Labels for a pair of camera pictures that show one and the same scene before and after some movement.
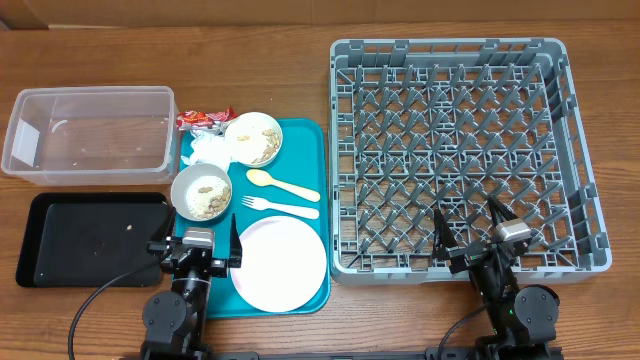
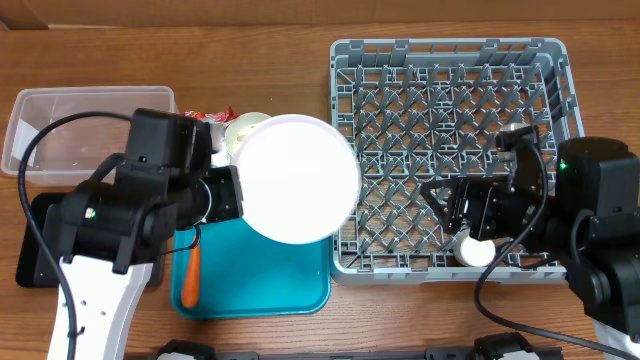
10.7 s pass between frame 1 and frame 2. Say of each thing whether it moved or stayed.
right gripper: moved
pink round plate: moved
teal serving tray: stayed
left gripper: moved
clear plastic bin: stayed
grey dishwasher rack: stayed
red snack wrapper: stayed
